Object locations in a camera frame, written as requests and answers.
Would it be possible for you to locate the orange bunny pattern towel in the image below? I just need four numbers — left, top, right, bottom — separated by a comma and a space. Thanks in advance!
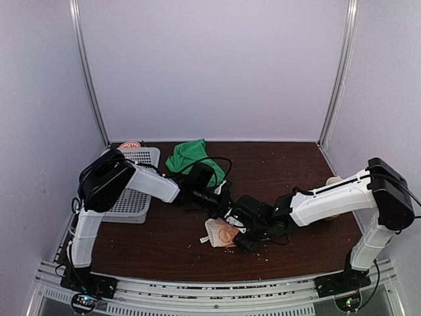
199, 219, 239, 248

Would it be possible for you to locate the green microfiber towel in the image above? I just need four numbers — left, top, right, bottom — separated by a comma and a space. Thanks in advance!
165, 139, 226, 188

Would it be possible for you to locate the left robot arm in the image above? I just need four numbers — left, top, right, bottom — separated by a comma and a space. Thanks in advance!
66, 149, 234, 292

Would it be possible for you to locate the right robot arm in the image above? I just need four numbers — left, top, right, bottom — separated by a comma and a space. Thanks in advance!
224, 157, 416, 291

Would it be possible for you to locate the green bowl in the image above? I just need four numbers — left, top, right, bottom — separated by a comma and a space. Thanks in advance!
324, 215, 340, 221

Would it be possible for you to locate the white perforated plastic basket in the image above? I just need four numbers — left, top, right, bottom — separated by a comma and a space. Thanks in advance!
102, 147, 161, 224

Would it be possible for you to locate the white coral pattern mug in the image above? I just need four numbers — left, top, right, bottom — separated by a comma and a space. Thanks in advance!
326, 176, 343, 186

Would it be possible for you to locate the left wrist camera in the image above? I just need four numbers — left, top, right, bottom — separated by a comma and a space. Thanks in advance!
188, 163, 228, 194

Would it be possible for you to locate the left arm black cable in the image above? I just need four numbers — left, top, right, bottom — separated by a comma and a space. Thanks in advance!
72, 156, 233, 215

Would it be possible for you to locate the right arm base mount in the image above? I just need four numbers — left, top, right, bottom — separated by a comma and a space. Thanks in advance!
314, 269, 371, 313

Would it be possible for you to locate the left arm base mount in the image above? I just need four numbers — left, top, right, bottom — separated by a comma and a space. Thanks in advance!
60, 263, 118, 315

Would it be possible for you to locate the right aluminium frame post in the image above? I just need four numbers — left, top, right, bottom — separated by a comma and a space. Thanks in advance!
318, 0, 359, 149

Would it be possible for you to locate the aluminium frame post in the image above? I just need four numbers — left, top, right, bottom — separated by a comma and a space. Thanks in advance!
68, 0, 110, 147
318, 0, 359, 149

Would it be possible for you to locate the left aluminium frame post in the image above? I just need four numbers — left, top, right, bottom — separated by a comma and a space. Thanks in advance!
68, 0, 110, 147

